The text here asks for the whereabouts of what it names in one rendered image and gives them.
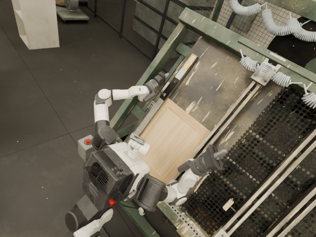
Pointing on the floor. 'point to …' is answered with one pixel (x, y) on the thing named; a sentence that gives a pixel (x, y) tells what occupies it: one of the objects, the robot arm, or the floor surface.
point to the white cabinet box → (37, 23)
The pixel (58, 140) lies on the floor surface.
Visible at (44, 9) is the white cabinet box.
